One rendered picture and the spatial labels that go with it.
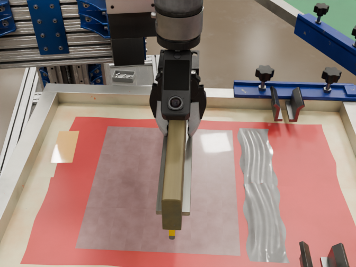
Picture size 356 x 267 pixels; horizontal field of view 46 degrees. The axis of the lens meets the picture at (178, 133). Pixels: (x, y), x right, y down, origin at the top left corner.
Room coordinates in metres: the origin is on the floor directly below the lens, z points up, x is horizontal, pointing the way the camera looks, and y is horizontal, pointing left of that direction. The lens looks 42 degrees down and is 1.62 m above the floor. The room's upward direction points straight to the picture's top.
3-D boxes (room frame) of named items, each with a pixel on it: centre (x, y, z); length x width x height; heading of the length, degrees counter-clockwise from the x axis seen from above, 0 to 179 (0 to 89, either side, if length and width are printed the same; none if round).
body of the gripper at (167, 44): (0.62, 0.00, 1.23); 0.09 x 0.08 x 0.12; 177
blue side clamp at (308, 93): (0.86, -0.29, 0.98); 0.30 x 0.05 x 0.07; 87
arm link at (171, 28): (0.61, 0.00, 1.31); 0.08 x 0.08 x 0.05
